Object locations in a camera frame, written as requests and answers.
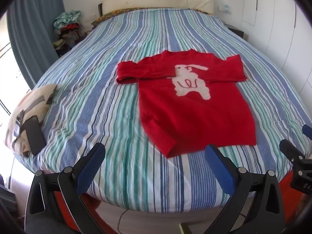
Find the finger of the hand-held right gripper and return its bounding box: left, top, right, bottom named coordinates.
left=279, top=139, right=307, bottom=163
left=302, top=124, right=312, bottom=140

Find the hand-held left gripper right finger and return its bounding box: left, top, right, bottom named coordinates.
left=205, top=144, right=287, bottom=234

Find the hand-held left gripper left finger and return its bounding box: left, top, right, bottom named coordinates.
left=24, top=143, right=106, bottom=234

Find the red sweater with white animal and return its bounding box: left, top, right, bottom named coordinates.
left=116, top=49, right=257, bottom=158

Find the pile of clothes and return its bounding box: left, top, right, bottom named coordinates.
left=52, top=10, right=84, bottom=54

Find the orange red rug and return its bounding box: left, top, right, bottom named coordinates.
left=52, top=171, right=308, bottom=234

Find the black phone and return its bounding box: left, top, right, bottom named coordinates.
left=24, top=115, right=47, bottom=156

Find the striped bed cover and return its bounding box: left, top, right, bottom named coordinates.
left=5, top=7, right=312, bottom=212

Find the patterned beige cushion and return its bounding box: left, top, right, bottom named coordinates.
left=4, top=84, right=58, bottom=156

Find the white wardrobe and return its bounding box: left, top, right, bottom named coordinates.
left=241, top=0, right=312, bottom=90

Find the dark nightstand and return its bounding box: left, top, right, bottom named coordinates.
left=224, top=23, right=245, bottom=39

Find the blue curtain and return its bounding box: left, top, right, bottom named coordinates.
left=6, top=0, right=66, bottom=89

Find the floral pillow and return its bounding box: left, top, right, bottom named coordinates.
left=91, top=7, right=147, bottom=26

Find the cream padded headboard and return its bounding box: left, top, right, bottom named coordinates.
left=102, top=0, right=215, bottom=15

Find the black cable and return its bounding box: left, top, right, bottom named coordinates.
left=118, top=212, right=128, bottom=234

